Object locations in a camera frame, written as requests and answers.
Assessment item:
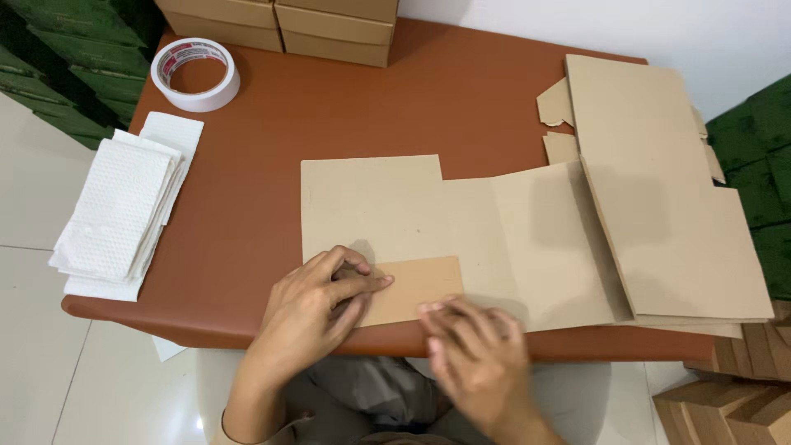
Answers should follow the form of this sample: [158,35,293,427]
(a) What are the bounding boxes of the white tape roll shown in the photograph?
[150,37,242,114]

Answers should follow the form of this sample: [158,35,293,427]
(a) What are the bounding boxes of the stack of flat cardboard sheets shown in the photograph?
[536,54,775,340]

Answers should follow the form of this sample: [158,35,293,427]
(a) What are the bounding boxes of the white paper scrap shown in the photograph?
[151,335,189,363]

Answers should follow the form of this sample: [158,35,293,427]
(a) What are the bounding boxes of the assembled brown cardboard box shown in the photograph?
[281,29,392,69]
[162,10,284,54]
[274,0,400,23]
[154,0,276,30]
[274,4,397,47]

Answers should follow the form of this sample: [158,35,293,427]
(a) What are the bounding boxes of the person's grey trousers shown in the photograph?
[272,355,495,445]

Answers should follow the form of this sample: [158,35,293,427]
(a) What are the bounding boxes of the stack of white paper napkins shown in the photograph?
[48,111,205,303]

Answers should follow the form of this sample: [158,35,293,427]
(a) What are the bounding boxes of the stack of dark green boxes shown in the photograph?
[0,0,166,152]

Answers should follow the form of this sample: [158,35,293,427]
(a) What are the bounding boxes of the person's left hand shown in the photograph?
[247,245,395,391]

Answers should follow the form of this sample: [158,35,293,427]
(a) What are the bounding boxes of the heap of dark green boxes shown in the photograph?
[705,74,791,304]

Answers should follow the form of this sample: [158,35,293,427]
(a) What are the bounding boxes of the heap of brown cardboard boxes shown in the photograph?
[651,299,791,445]

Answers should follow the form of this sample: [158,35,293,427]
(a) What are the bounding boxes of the person's right hand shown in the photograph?
[419,295,540,435]

